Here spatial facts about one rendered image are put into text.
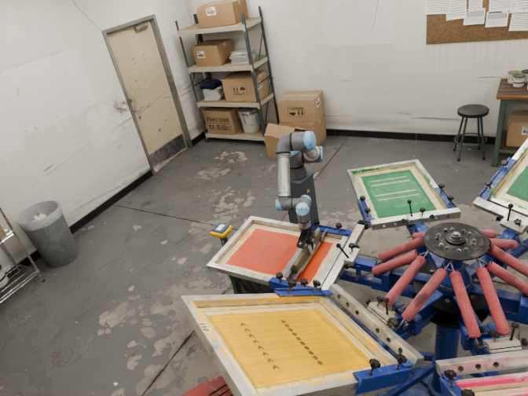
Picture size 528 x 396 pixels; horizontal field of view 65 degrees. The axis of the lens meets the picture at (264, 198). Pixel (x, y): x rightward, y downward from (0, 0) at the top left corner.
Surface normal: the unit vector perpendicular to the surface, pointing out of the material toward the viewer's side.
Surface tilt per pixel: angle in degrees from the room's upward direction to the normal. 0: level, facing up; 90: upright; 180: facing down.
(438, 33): 90
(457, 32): 90
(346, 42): 90
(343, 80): 90
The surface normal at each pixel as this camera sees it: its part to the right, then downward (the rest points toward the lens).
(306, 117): -0.42, 0.55
